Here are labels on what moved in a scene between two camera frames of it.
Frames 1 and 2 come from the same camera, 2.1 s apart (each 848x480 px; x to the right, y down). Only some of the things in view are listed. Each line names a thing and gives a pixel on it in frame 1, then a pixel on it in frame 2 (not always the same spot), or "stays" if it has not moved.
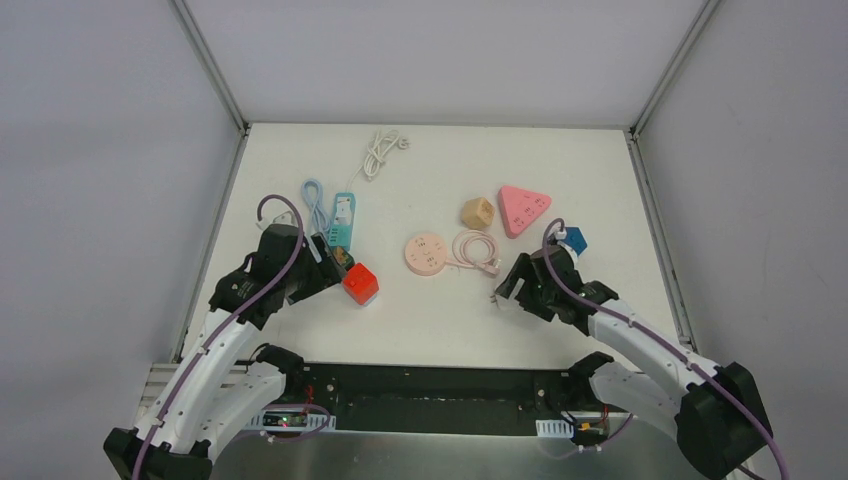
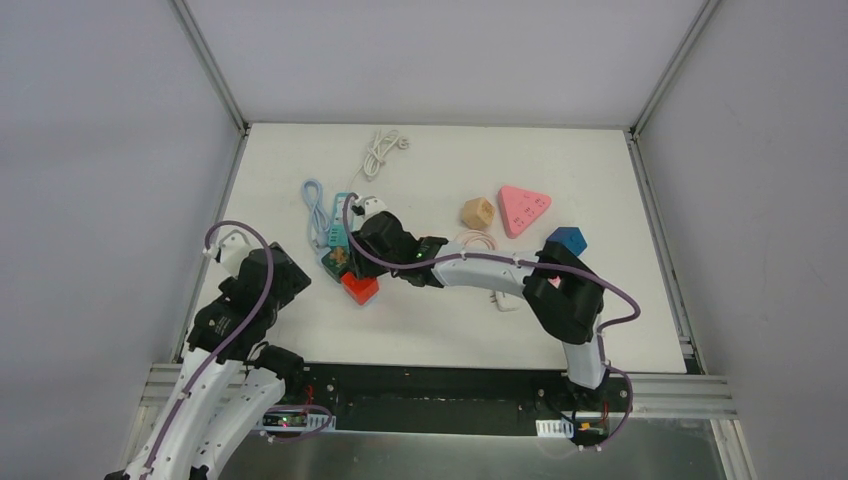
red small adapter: [361, 284] stays
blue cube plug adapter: [575, 239] stays
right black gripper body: [520, 285] to [361, 245]
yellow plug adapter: [478, 213] stays
